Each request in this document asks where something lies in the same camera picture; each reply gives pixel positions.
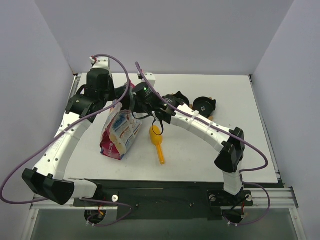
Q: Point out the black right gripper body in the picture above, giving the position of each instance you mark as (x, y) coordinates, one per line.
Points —
(136, 107)

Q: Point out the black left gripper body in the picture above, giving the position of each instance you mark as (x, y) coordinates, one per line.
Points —
(125, 99)

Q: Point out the pet food bag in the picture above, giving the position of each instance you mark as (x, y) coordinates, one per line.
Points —
(120, 130)

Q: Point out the yellow plastic scoop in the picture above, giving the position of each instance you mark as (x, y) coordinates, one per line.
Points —
(157, 139)

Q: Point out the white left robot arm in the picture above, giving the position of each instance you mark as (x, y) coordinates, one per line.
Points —
(47, 177)

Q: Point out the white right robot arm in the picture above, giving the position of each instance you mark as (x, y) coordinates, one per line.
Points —
(174, 109)

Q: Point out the black fish cat bowl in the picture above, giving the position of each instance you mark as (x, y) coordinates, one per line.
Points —
(182, 97)

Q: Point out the black paw cat bowl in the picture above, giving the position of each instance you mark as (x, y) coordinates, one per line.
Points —
(204, 105)

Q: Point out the wooden bowl stand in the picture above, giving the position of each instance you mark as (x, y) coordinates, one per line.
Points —
(204, 105)

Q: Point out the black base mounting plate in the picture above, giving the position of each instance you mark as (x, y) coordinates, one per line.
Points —
(169, 200)

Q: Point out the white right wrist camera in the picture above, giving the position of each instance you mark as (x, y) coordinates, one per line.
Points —
(149, 76)

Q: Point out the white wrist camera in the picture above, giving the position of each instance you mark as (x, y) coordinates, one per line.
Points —
(100, 62)
(149, 76)

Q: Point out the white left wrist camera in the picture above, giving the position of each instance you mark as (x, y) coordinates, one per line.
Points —
(100, 62)

